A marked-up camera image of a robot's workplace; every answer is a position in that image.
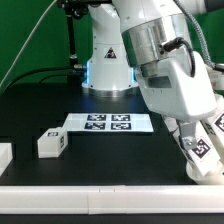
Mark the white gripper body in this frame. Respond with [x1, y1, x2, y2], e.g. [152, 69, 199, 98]
[136, 52, 217, 122]

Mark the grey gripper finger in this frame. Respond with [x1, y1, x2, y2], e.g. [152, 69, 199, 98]
[177, 121, 197, 150]

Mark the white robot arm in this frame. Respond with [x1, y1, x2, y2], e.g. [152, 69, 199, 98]
[112, 0, 220, 150]

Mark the white front fence bar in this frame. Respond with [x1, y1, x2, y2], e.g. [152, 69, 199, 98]
[0, 186, 224, 215]

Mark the white fence bar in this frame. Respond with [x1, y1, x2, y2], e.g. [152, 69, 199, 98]
[0, 186, 224, 215]
[0, 143, 13, 176]

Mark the white left fence bar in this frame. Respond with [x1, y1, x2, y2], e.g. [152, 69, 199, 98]
[0, 143, 13, 176]

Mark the grey braided robot cable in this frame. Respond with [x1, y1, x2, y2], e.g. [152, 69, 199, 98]
[173, 0, 224, 73]

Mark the white marker base plate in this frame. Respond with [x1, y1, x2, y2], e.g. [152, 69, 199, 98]
[63, 113, 154, 133]

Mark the black cable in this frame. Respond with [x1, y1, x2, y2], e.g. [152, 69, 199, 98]
[0, 65, 88, 96]

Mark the white cable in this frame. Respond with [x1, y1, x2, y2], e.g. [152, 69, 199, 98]
[0, 0, 58, 88]

